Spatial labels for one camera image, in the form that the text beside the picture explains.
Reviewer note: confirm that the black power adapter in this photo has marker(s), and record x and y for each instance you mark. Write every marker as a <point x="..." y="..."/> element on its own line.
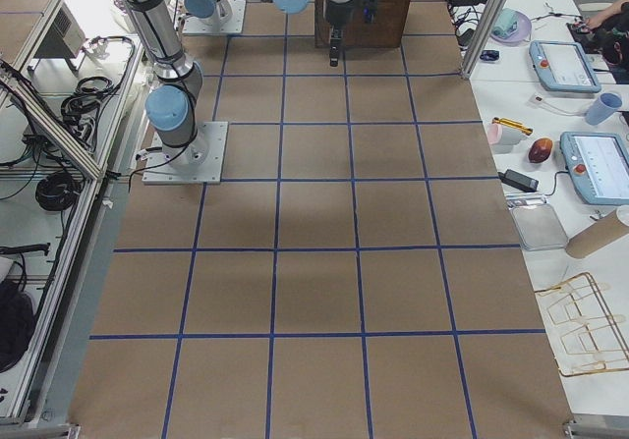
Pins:
<point x="518" y="181"/>

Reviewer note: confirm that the grey metal tray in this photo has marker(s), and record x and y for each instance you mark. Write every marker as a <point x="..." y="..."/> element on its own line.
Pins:
<point x="536" y="221"/>

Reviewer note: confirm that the cardboard tube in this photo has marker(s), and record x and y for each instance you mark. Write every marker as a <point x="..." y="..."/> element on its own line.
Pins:
<point x="605" y="231"/>

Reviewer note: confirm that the light blue plastic cup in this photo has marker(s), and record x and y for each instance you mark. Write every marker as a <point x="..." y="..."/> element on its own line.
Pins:
<point x="603" y="107"/>

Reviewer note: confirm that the diagonal aluminium frame bar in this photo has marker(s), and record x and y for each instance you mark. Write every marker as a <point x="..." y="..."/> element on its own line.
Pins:
<point x="43" y="121"/>

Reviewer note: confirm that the grey electronics box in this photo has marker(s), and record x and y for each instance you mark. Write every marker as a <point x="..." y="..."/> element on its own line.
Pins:
<point x="64" y="40"/>

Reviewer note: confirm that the aluminium frame post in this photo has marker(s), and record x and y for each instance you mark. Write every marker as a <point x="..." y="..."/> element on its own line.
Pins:
<point x="482" y="33"/>

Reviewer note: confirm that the teal cloth item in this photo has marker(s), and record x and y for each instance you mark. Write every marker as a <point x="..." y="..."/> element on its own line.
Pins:
<point x="506" y="23"/>

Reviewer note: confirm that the upper blue teach pendant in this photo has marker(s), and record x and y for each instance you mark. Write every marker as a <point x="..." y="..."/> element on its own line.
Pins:
<point x="563" y="67"/>

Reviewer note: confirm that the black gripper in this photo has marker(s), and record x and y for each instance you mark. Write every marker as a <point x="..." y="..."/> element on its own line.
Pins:
<point x="336" y="13"/>

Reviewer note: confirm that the lavender plate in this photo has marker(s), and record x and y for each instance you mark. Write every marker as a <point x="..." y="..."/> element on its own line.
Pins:
<point x="521" y="34"/>

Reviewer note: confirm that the dark wooden drawer cabinet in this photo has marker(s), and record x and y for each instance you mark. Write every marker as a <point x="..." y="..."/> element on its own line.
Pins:
<point x="383" y="31"/>

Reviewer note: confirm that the red brown fruit toy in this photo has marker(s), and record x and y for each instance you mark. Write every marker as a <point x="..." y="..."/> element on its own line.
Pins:
<point x="540" y="150"/>

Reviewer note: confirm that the lower blue teach pendant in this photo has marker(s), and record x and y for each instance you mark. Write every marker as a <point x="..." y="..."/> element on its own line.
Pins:
<point x="598" y="166"/>

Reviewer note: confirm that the blue teach pendant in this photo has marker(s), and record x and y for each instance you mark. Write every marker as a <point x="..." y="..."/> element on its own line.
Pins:
<point x="563" y="67"/>
<point x="598" y="166"/>

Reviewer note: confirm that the gold wire rack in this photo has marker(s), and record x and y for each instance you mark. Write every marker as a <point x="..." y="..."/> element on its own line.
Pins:
<point x="585" y="334"/>

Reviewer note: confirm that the gold metal bar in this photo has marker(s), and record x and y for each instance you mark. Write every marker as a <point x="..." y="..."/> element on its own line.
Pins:
<point x="514" y="125"/>

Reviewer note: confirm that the pink cup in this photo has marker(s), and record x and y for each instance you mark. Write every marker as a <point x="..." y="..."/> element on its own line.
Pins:
<point x="499" y="134"/>

